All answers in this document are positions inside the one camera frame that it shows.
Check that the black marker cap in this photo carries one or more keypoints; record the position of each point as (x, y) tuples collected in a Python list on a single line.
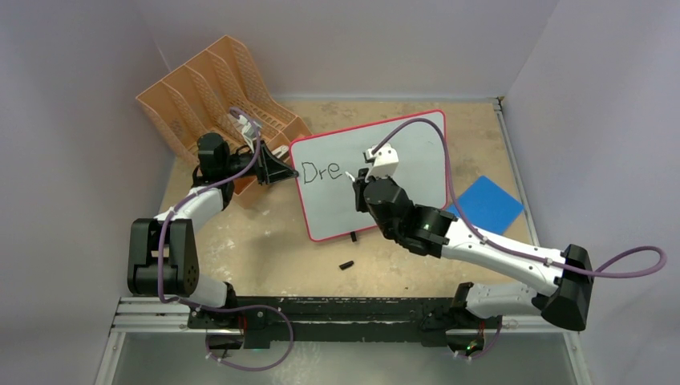
[(346, 265)]

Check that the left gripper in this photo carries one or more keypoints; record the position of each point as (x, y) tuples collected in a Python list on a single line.
[(269, 169)]

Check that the pink-framed whiteboard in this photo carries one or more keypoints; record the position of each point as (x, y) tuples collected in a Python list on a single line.
[(324, 161)]

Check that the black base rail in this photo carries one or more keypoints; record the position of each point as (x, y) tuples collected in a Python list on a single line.
[(431, 322)]

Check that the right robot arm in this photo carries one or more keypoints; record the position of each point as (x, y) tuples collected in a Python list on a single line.
[(550, 282)]

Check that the peach plastic file organizer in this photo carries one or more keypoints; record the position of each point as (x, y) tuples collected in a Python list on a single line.
[(195, 98)]

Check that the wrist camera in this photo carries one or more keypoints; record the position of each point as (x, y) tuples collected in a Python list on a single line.
[(250, 133), (382, 161)]

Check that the white stapler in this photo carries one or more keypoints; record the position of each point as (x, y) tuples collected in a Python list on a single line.
[(281, 151)]

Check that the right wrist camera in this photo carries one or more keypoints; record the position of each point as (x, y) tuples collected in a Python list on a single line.
[(382, 161)]

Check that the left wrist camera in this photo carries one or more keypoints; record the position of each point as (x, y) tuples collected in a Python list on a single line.
[(250, 133)]

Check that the blue notebook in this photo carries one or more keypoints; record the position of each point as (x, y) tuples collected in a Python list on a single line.
[(489, 207)]

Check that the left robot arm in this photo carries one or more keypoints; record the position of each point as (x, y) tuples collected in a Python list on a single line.
[(163, 259)]

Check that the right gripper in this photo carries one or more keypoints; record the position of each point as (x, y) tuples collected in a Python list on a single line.
[(359, 184)]

